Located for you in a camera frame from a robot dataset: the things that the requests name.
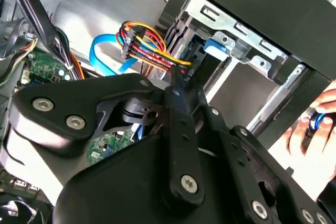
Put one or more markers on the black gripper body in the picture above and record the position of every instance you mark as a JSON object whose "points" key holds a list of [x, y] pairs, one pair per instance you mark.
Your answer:
{"points": [[118, 195]]}

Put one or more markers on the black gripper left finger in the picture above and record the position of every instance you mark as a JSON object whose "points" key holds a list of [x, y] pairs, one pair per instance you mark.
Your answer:
{"points": [[60, 103]]}

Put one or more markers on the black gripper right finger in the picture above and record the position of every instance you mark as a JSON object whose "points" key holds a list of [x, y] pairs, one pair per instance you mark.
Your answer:
{"points": [[236, 150]]}

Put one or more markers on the round black blue-ringed tool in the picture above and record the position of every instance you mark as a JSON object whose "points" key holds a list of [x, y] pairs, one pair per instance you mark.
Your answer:
{"points": [[316, 123]]}

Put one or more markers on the person's hand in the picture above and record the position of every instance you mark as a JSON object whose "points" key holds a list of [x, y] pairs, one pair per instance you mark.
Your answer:
{"points": [[296, 137]]}

